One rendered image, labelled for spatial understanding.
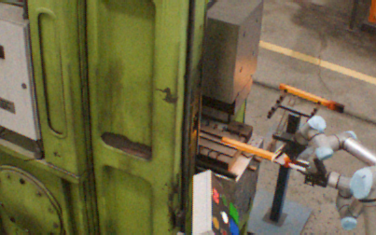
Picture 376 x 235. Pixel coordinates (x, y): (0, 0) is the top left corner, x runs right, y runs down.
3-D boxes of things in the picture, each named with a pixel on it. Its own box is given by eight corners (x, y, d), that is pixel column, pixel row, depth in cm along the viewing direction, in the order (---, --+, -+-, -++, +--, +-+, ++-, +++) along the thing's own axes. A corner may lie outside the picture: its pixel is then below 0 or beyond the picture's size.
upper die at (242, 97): (250, 92, 297) (252, 76, 291) (234, 116, 283) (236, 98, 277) (171, 67, 309) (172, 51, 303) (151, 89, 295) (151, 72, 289)
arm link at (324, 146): (342, 149, 276) (333, 129, 281) (322, 155, 273) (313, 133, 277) (336, 158, 283) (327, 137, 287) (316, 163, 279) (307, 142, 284)
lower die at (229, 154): (243, 149, 320) (244, 136, 315) (228, 173, 306) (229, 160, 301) (169, 123, 332) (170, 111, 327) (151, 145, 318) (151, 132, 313)
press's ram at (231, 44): (262, 62, 301) (271, -9, 275) (231, 104, 273) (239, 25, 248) (184, 39, 313) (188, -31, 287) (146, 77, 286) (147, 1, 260)
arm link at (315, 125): (318, 130, 275) (311, 114, 278) (304, 143, 283) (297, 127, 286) (329, 130, 280) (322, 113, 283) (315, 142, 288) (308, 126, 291)
